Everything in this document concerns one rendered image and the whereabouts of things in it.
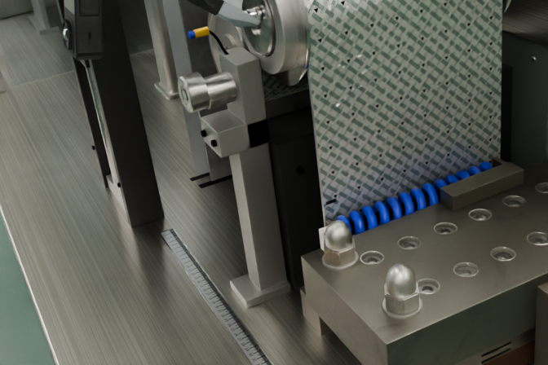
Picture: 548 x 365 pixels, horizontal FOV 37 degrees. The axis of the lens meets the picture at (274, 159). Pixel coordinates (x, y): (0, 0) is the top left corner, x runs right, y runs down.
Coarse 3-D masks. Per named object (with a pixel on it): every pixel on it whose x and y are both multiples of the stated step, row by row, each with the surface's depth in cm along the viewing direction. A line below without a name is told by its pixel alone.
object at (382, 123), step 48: (432, 48) 84; (480, 48) 87; (336, 96) 82; (384, 96) 84; (432, 96) 87; (480, 96) 90; (336, 144) 84; (384, 144) 87; (432, 144) 90; (480, 144) 93; (336, 192) 86; (384, 192) 89
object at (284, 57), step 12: (276, 0) 76; (288, 0) 76; (276, 12) 77; (288, 12) 76; (276, 24) 78; (288, 24) 77; (276, 36) 78; (288, 36) 77; (252, 48) 85; (276, 48) 79; (288, 48) 78; (264, 60) 83; (276, 60) 80; (288, 60) 79; (276, 72) 81
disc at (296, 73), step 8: (296, 0) 75; (296, 8) 76; (304, 8) 75; (296, 16) 77; (304, 16) 75; (304, 24) 76; (304, 32) 76; (304, 40) 77; (304, 48) 77; (304, 56) 78; (296, 64) 80; (304, 64) 78; (288, 72) 82; (296, 72) 81; (304, 72) 79; (280, 80) 85; (288, 80) 83; (296, 80) 81
